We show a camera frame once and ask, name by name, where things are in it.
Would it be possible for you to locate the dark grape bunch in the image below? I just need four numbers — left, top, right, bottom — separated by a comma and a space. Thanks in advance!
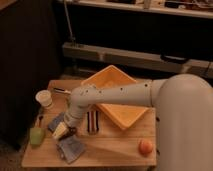
59, 127, 77, 140

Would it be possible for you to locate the yellow plastic bin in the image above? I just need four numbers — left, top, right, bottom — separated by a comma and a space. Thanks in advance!
82, 65, 151, 130

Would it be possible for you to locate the white paper cup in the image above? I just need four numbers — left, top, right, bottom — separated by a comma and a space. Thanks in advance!
35, 90, 52, 108

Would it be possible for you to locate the grey metal shelf rail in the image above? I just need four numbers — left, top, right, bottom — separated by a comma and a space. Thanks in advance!
62, 42, 213, 78

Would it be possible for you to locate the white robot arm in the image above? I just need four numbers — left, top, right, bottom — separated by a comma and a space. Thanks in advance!
61, 74, 213, 171

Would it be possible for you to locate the green plastic cup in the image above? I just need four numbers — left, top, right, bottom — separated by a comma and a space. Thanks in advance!
30, 127, 45, 146

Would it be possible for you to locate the dark spoon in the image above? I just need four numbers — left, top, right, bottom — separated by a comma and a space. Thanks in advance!
38, 115, 43, 128

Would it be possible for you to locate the grey folded cloth front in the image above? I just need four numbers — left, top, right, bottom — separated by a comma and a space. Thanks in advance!
57, 135, 85, 164

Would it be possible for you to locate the orange fruit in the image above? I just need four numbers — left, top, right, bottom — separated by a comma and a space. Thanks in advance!
138, 139, 153, 155

